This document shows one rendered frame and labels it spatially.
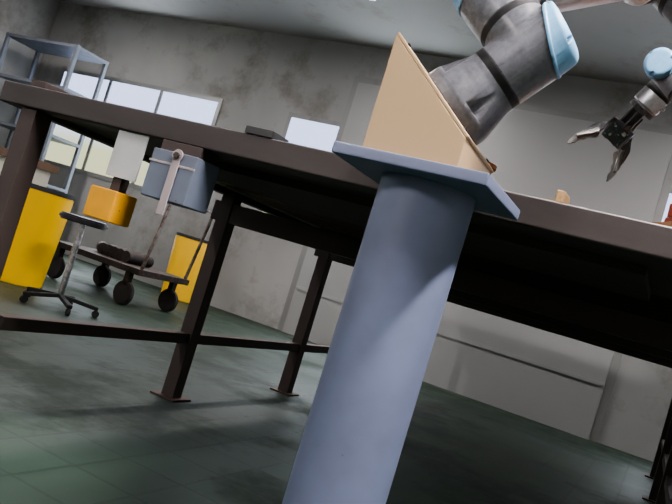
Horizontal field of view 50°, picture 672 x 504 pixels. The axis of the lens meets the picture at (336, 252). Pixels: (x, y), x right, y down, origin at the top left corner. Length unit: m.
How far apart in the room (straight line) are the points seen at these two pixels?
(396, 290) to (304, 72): 6.80
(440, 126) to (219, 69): 7.35
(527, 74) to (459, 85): 0.11
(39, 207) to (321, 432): 4.12
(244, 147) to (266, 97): 6.32
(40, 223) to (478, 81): 4.21
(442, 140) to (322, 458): 0.55
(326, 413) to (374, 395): 0.09
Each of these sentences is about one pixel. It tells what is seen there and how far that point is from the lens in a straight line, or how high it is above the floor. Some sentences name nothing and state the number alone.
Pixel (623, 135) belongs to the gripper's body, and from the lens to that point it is 2.06.
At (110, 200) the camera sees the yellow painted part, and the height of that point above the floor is 0.67.
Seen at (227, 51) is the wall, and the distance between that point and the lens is 8.52.
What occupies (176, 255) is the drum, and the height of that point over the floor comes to 0.42.
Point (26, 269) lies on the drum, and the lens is 5.22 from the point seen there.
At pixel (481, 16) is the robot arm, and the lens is 1.33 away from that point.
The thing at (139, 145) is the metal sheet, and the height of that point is 0.83.
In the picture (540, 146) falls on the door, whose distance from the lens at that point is 6.81.
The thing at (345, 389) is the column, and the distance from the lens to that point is 1.20.
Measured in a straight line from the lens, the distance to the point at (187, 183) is 1.76.
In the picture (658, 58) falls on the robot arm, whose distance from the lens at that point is 1.97.
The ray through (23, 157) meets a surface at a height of 0.72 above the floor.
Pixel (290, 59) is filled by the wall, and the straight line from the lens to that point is 8.06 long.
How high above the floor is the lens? 0.65
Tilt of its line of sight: 2 degrees up
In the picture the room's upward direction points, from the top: 17 degrees clockwise
